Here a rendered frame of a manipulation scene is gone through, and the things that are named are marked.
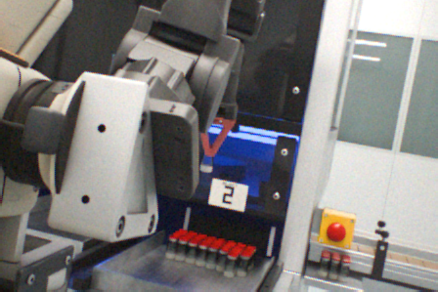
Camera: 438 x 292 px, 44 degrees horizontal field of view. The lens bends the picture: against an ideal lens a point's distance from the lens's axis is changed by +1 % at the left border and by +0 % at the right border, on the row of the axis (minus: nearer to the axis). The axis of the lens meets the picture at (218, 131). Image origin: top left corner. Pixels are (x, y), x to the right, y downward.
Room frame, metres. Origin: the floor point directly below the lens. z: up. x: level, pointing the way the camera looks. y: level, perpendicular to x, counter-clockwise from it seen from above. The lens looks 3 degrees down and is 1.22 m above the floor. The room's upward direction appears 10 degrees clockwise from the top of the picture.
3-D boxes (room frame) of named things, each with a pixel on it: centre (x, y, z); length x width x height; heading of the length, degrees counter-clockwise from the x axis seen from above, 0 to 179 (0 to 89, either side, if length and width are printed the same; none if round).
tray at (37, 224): (1.22, 0.30, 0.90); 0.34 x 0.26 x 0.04; 167
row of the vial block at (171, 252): (1.12, -0.02, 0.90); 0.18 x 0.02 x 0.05; 76
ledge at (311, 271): (1.24, -0.32, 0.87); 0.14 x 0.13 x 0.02; 167
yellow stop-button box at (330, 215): (1.20, -0.30, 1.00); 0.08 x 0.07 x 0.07; 167
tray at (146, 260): (1.03, 0.00, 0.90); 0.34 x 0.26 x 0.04; 166
